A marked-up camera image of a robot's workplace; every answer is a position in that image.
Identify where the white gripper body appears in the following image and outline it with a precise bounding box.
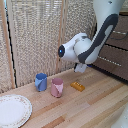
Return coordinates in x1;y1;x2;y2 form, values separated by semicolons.
73;62;89;74

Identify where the dark brown drawer cabinet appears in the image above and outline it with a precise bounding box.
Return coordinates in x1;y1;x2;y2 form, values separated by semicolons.
89;12;128;82

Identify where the orange rectangular block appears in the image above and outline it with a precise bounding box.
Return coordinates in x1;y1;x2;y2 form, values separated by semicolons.
70;81;86;93

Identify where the pink cup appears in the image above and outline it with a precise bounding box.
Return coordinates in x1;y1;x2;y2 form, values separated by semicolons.
50;77;65;99

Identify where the blue cup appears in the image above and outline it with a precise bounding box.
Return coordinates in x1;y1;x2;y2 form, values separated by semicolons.
34;72;48;93

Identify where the woven folding screen panel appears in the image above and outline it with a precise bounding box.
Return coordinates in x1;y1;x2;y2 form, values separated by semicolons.
0;0;16;94
59;0;101;73
6;0;65;88

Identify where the white patterned plate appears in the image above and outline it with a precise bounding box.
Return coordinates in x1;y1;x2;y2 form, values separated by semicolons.
0;94;33;128

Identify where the silver lower drawer handle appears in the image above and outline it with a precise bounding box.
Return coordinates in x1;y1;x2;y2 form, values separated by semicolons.
97;55;123;67

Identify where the silver drawer handle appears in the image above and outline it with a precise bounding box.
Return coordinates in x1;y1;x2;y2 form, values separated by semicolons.
97;55;123;67
112;30;128;36

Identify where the silver upper drawer handle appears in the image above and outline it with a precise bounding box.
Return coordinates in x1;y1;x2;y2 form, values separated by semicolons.
112;30;128;36

